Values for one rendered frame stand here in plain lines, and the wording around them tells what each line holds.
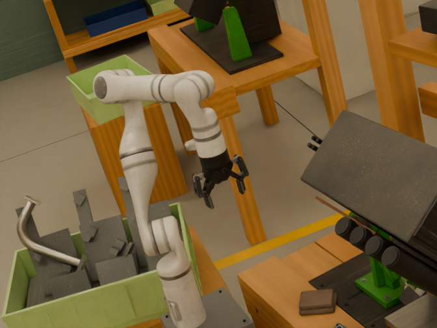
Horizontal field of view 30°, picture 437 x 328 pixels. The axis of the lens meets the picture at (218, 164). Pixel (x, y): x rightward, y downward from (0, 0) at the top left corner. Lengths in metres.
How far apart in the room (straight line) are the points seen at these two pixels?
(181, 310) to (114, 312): 0.43
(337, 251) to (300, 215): 1.99
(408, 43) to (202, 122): 0.57
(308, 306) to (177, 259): 0.39
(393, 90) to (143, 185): 0.83
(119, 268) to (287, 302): 0.67
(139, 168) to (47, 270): 0.82
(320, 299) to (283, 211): 2.36
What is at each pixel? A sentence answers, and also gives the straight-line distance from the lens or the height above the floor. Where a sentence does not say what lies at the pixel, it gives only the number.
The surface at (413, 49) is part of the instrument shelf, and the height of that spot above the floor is 1.54.
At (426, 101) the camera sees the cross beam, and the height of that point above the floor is 1.23.
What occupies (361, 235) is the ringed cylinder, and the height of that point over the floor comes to 1.49.
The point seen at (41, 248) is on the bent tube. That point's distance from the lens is 2.79.
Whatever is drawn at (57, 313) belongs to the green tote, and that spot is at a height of 0.91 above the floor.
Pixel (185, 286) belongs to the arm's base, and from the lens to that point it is 2.22.
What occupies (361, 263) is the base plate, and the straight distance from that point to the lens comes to 2.44.
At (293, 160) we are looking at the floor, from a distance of 5.15.
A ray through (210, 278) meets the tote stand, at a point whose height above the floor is 0.79.
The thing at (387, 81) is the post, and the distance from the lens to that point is 2.50.
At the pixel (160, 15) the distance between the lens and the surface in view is 8.28.
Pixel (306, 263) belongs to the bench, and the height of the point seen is 0.88.
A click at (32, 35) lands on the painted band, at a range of 8.75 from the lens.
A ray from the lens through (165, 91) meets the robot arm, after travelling 2.01.
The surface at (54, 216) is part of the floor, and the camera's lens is 5.43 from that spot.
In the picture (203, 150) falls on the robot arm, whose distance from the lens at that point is 2.01.
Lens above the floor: 2.27
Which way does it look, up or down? 25 degrees down
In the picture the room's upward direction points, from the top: 16 degrees counter-clockwise
